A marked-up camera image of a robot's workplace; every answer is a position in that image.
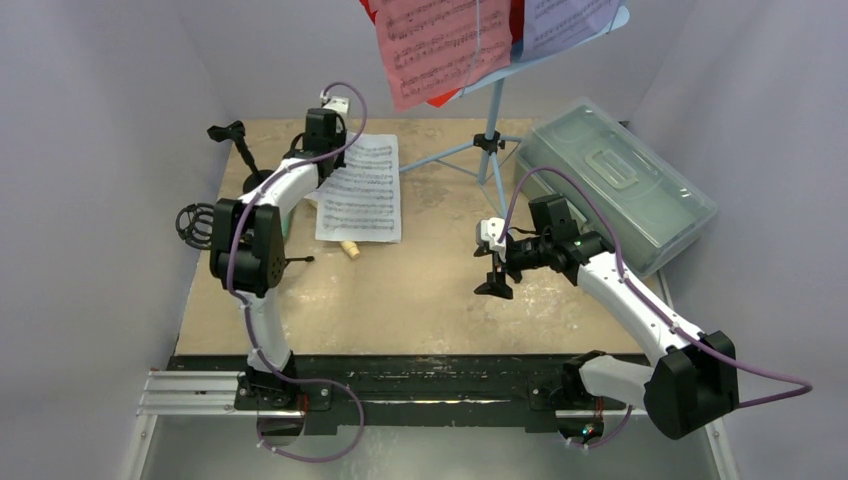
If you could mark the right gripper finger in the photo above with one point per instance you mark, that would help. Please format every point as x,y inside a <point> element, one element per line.
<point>495,285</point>
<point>483,250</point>

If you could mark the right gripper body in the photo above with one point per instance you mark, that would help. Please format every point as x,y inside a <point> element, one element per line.
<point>499,263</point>

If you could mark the white sheet music page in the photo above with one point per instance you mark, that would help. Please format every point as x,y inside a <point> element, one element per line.
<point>319,194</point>
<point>365,203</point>

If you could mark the beige condenser microphone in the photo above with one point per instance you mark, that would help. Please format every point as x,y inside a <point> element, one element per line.
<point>350,248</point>

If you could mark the lavender sheet music page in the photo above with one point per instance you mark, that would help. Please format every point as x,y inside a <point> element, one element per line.
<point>554,26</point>

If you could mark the black round-base mic stand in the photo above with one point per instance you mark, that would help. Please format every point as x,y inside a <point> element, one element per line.
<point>235,132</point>

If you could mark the black tripod mic stand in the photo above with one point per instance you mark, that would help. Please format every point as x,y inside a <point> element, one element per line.
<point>192,225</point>

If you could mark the teal toy microphone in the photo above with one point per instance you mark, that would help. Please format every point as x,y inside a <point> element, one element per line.
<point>286,227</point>

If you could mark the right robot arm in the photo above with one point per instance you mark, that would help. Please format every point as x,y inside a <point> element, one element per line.
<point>683,386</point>

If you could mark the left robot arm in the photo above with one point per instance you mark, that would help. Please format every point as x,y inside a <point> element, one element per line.
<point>269,380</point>

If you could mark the translucent green storage box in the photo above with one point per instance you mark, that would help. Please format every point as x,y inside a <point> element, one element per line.
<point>605,171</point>

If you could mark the pink sheet music page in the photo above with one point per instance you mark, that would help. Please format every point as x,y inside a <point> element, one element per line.
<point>444,46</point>

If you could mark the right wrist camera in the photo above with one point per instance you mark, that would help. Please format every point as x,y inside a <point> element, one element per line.
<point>491,231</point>

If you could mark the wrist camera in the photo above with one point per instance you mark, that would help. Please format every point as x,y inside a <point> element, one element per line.
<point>338,104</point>
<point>491,231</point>

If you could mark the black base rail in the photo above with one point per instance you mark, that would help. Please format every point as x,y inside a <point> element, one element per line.
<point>489,391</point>

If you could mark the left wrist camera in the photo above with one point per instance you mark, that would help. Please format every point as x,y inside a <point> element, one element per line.
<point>338,104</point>

